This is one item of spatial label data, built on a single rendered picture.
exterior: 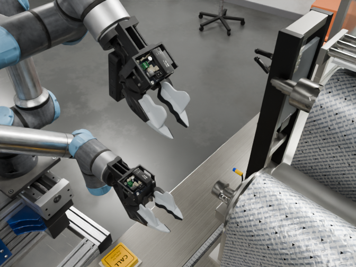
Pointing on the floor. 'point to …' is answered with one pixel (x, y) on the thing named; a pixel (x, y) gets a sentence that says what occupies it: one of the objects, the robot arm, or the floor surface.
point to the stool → (220, 18)
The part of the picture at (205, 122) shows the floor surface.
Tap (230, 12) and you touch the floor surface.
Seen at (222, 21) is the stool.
